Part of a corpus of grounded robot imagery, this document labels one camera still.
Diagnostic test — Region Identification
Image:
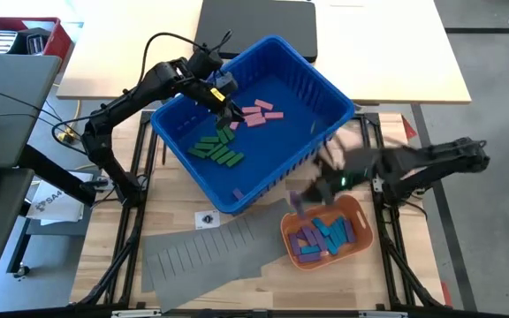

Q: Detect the silver frame bracket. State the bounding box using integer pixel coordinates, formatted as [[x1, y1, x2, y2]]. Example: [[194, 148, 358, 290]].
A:
[[358, 310, 409, 318], [110, 308, 163, 318]]

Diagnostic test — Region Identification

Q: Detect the black toaster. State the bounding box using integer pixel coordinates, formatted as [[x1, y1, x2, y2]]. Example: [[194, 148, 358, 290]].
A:
[[9, 26, 53, 57]]

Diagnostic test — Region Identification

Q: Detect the orange plastic basket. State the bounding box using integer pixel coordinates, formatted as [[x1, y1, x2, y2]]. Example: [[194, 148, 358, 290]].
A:
[[279, 193, 375, 271]]

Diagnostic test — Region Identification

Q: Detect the silver toaster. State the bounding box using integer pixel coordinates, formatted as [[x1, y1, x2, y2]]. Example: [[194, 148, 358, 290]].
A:
[[0, 29, 19, 55]]

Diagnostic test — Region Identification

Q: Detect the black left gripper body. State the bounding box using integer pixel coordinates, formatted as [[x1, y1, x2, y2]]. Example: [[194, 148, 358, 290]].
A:
[[190, 79, 232, 115]]

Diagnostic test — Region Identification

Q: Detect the black support bar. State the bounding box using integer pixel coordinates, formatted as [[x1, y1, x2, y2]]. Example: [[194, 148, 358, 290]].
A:
[[15, 143, 99, 207]]

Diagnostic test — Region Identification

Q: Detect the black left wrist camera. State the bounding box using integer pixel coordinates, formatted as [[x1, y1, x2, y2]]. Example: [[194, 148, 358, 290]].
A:
[[213, 70, 240, 95]]

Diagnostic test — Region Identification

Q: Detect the large blue plastic bin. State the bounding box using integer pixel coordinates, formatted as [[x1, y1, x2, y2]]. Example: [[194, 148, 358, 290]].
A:
[[150, 34, 356, 216]]

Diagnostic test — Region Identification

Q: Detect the long grey slotted divider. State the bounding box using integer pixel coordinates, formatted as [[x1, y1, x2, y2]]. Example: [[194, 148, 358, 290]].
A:
[[141, 197, 303, 292]]

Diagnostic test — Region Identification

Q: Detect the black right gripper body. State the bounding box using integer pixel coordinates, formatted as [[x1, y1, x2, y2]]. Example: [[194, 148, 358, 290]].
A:
[[314, 143, 387, 191]]

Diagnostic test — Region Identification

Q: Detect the black foam pad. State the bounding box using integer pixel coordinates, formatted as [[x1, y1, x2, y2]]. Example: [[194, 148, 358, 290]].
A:
[[192, 0, 319, 63]]

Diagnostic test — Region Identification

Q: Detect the thin black cable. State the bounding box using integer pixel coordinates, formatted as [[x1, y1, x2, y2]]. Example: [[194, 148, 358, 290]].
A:
[[0, 112, 66, 133], [0, 82, 68, 127]]

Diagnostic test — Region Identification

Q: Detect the white printed paper sheet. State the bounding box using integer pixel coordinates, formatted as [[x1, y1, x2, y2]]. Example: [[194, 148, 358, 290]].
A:
[[25, 170, 87, 226]]

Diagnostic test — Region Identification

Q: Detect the red plastic crate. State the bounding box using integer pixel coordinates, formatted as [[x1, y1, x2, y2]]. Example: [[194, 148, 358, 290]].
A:
[[0, 16, 73, 61]]

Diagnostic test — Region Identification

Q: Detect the grey equipment cart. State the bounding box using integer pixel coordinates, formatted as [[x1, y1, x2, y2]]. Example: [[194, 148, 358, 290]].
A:
[[0, 52, 63, 284]]

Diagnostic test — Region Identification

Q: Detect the white card with black print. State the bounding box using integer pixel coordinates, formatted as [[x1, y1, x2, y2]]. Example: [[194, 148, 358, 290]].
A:
[[194, 209, 221, 231]]

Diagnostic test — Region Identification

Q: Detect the yellow cable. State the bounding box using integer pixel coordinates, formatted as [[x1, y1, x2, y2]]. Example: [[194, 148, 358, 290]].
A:
[[57, 100, 82, 143]]

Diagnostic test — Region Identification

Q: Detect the light wooden side table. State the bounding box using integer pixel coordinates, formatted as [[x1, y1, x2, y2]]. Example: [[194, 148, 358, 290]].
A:
[[56, 0, 472, 105]]

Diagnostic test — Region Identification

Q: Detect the red floor marker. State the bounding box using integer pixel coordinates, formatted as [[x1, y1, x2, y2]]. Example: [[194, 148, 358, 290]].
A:
[[439, 281, 453, 307], [402, 115, 418, 140]]

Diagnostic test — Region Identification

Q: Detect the black cart leg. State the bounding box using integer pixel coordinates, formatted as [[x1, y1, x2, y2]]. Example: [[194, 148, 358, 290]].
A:
[[5, 216, 34, 275]]

